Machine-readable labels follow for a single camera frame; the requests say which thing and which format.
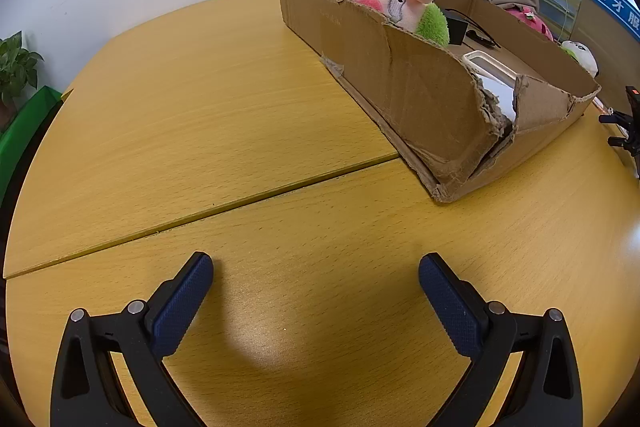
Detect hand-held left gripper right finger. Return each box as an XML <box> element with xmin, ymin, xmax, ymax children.
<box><xmin>418</xmin><ymin>252</ymin><xmax>585</xmax><ymax>427</ymax></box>

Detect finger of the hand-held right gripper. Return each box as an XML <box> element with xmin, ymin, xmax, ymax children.
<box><xmin>607</xmin><ymin>133</ymin><xmax>640</xmax><ymax>154</ymax></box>
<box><xmin>599</xmin><ymin>109</ymin><xmax>636</xmax><ymax>128</ymax></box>

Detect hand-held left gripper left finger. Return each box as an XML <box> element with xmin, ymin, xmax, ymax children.
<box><xmin>49</xmin><ymin>251</ymin><xmax>216</xmax><ymax>427</ymax></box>

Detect white clear phone case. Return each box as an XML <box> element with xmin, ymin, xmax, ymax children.
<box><xmin>459</xmin><ymin>50</ymin><xmax>521</xmax><ymax>88</ymax></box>

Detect black eyeglasses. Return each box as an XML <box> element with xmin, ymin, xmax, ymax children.
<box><xmin>442</xmin><ymin>8</ymin><xmax>502</xmax><ymax>49</ymax></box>

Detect black product box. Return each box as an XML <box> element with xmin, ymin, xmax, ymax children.
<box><xmin>445</xmin><ymin>11</ymin><xmax>473</xmax><ymax>46</ymax></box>

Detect brown cardboard box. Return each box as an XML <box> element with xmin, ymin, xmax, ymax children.
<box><xmin>276</xmin><ymin>0</ymin><xmax>602</xmax><ymax>204</ymax></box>

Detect white panda plush toy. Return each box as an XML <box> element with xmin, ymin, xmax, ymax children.
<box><xmin>560</xmin><ymin>39</ymin><xmax>600</xmax><ymax>78</ymax></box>

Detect magenta plush toy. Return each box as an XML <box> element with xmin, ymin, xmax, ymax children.
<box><xmin>502</xmin><ymin>4</ymin><xmax>555</xmax><ymax>42</ymax></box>

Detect large potted green plant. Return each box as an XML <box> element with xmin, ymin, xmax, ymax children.
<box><xmin>0</xmin><ymin>31</ymin><xmax>45</xmax><ymax>128</ymax></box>

